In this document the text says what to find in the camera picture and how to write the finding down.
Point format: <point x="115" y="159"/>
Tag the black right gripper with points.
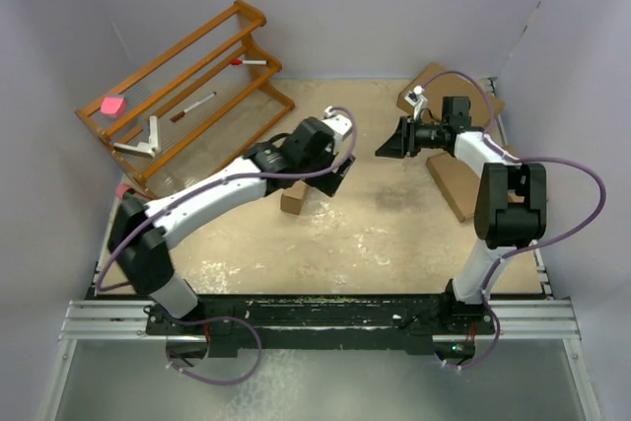
<point x="402" y="142"/>

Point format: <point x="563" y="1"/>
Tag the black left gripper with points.
<point x="326" y="181"/>

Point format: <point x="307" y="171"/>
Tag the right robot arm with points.
<point x="510" y="210"/>

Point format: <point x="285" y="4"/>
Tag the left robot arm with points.
<point x="143" y="233"/>

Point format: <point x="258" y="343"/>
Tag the medium folded cardboard box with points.
<point x="457" y="183"/>

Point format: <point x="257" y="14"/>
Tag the large folded cardboard box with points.
<point x="436" y="86"/>

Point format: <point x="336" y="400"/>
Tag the small folded cardboard box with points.
<point x="512" y="152"/>

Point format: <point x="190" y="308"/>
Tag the orange wooden rack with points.
<point x="246" y="107"/>

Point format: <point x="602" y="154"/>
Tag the red capped white marker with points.
<point x="248" y="62"/>

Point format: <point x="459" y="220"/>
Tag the brown capped white marker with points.
<point x="178" y="116"/>

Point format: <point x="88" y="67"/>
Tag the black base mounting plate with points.
<point x="223" y="325"/>

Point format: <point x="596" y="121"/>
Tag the pink capped green can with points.
<point x="125" y="191"/>

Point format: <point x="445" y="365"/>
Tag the pink eraser block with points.
<point x="113" y="106"/>

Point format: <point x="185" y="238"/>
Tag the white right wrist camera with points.
<point x="417" y="99"/>

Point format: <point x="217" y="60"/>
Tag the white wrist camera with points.
<point x="340" y="125"/>
<point x="417" y="99"/>

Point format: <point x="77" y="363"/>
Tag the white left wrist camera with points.
<point x="340" y="125"/>

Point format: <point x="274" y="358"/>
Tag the white angled bracket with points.
<point x="148" y="146"/>

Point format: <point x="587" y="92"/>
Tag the aluminium frame rail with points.
<point x="125" y="320"/>

